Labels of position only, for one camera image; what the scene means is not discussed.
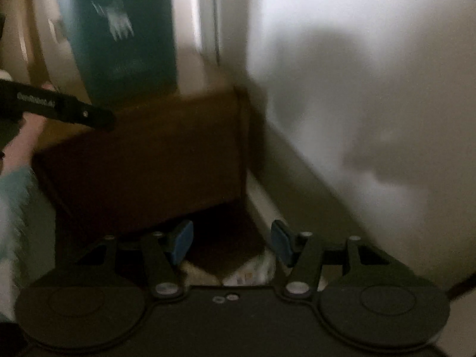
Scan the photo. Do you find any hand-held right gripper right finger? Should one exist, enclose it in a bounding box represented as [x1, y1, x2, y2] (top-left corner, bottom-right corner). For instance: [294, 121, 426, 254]
[270, 220, 392, 300]

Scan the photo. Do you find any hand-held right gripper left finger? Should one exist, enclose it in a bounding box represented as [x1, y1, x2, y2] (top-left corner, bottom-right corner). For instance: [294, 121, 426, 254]
[75, 220, 194, 300]

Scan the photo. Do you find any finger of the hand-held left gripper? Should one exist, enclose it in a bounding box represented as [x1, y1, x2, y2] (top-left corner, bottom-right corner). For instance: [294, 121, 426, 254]
[76, 98, 117, 132]

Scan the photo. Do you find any white printed paper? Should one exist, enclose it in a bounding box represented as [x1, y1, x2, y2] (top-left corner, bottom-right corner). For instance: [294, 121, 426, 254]
[222, 250, 278, 287]

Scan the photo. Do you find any person's left forearm teal sleeve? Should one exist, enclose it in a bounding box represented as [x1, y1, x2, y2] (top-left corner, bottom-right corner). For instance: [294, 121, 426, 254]
[0, 165, 41, 322]

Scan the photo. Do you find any person's left hand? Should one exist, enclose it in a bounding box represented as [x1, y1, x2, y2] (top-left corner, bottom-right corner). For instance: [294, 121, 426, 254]
[2, 82, 58, 173]

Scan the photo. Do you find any beige crumpled paper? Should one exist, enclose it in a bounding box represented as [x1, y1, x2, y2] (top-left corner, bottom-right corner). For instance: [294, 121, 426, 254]
[179, 259, 224, 287]

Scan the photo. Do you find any beige cardboard box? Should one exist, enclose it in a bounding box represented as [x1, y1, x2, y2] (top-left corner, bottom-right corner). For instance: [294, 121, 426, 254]
[0, 0, 87, 95]

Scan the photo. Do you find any brown wooden cabinet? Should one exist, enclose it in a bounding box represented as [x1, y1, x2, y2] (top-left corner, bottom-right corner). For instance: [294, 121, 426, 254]
[33, 85, 265, 240]

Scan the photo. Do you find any dark green box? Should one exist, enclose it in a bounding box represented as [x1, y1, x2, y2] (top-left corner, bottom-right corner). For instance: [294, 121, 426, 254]
[55, 0, 178, 105]

